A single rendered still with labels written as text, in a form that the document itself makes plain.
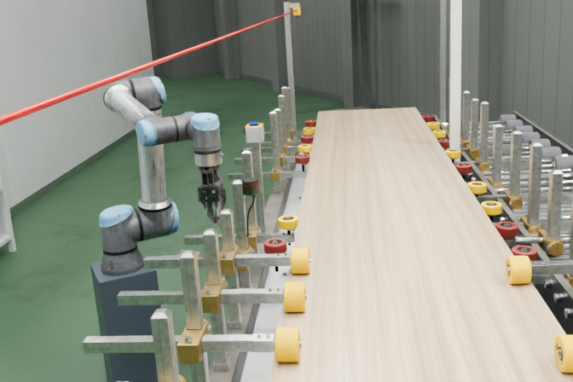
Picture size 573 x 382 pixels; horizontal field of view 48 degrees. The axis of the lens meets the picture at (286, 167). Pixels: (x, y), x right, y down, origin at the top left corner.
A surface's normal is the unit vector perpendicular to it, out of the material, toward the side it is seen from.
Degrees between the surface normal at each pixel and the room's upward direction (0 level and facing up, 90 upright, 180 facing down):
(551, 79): 90
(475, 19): 90
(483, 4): 90
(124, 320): 90
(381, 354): 0
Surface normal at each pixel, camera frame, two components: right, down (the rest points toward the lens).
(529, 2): -0.90, 0.16
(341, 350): -0.06, -0.97
